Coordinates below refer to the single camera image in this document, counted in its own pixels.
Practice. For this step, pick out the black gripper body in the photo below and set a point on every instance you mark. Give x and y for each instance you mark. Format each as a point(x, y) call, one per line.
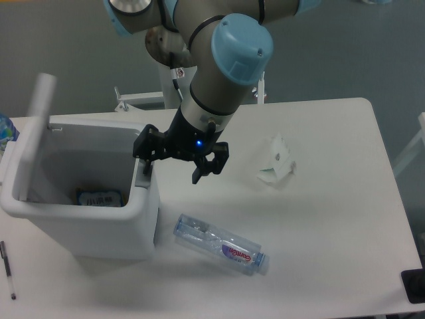
point(194, 133)

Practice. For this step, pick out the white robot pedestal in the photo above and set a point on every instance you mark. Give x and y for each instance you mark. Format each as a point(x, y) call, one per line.
point(166, 86)

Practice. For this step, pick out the black gel pen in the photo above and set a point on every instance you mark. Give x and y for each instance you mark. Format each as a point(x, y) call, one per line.
point(5, 258)

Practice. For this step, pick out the crumpled white paper package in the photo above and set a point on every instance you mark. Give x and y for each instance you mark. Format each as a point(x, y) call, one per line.
point(280, 162)

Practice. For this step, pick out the white plastic trash can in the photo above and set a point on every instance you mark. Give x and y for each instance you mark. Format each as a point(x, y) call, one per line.
point(54, 156)

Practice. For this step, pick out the black device at edge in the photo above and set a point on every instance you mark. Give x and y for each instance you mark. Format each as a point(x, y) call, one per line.
point(413, 281)

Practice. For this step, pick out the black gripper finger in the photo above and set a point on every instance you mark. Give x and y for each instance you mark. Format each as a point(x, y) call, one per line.
point(215, 166)
point(149, 146)

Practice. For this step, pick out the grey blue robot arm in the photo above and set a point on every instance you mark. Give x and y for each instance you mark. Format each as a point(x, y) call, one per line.
point(184, 17)

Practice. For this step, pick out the blue snack package in bin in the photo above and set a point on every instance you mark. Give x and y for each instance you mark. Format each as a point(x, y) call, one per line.
point(100, 198)

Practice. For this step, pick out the white frame at right edge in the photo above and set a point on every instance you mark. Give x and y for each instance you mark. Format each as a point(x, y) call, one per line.
point(410, 151)

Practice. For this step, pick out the blue capped bottle at edge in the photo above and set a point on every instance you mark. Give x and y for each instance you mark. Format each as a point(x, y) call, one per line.
point(8, 132)

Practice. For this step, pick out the clear plastic water bottle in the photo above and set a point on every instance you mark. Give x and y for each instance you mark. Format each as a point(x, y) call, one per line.
point(237, 252)

